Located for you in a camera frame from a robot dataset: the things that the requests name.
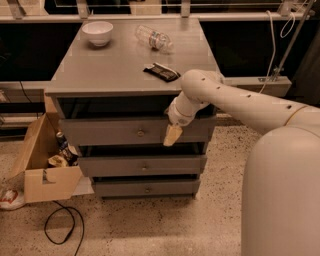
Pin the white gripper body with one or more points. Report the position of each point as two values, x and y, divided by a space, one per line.
177 116

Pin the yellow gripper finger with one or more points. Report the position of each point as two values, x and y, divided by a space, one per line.
173 133

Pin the grey top drawer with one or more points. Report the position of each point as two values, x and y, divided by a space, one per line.
129 131

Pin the grey drawer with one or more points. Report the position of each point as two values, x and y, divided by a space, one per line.
146 188
129 131
142 165

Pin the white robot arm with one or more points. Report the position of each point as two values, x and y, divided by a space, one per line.
281 183

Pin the grey bottom drawer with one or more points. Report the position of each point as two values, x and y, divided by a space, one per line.
146 188

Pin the grey drawer cabinet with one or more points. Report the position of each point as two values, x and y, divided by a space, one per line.
109 82

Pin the grey middle drawer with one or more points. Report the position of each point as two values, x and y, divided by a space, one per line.
142 165

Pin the dark snack packet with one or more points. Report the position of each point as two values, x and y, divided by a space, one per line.
162 72

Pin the clear plastic water bottle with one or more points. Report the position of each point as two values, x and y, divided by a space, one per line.
154 39

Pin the metal stand pole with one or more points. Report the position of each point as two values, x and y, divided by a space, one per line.
305 15

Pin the soda can in box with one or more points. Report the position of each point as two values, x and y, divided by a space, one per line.
61 139

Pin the white bowl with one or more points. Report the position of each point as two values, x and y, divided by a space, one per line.
98 33

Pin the crumpled snack bag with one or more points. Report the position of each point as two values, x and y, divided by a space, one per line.
57 161

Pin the cardboard box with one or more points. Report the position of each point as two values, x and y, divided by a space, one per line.
42 182

